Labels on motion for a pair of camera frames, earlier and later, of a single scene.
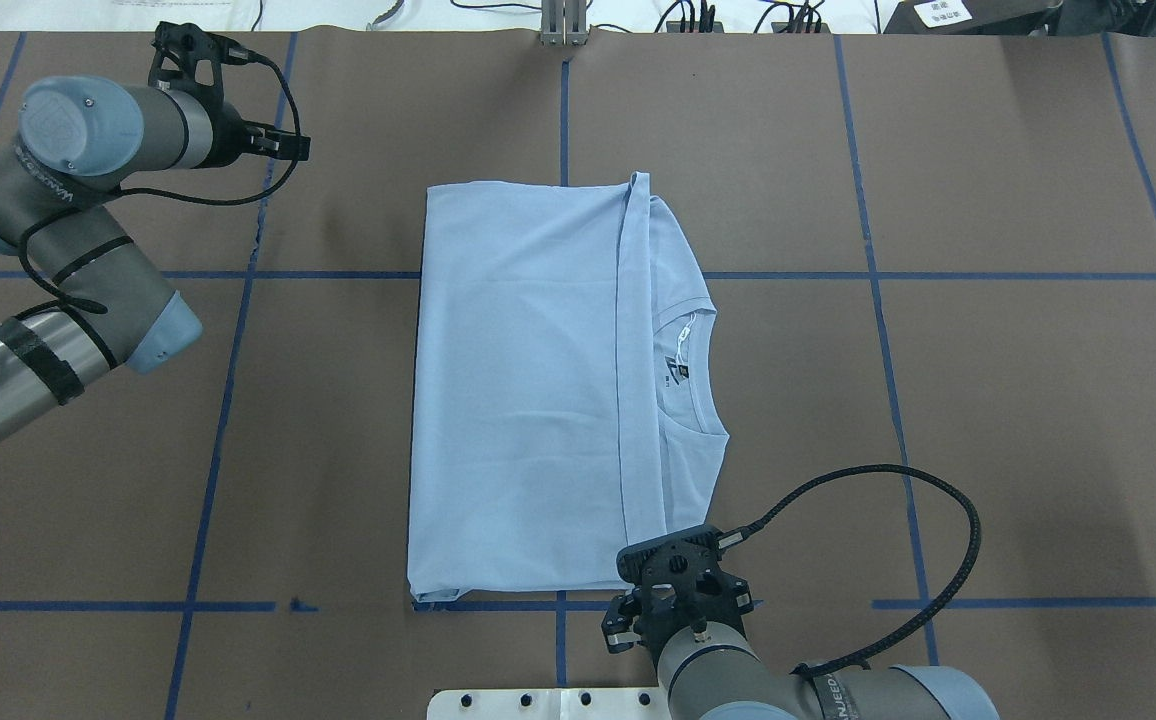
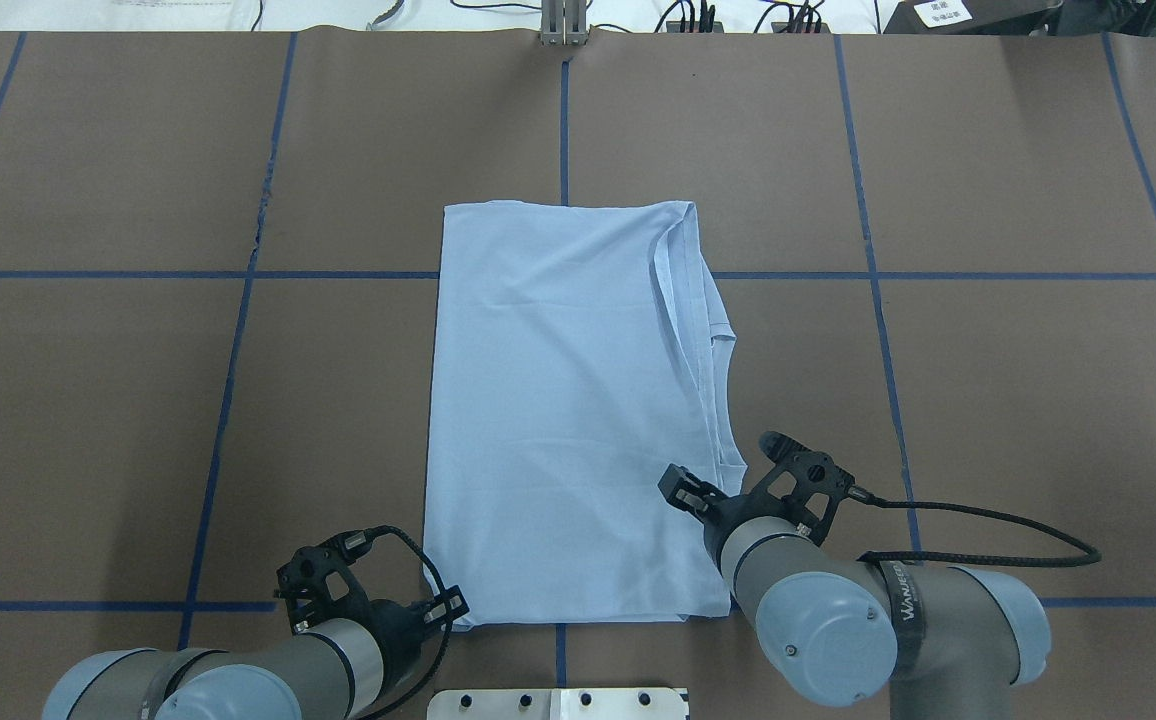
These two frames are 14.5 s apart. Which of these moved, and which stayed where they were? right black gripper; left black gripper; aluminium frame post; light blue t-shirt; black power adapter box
Moved: left black gripper; light blue t-shirt; right black gripper
Stayed: black power adapter box; aluminium frame post
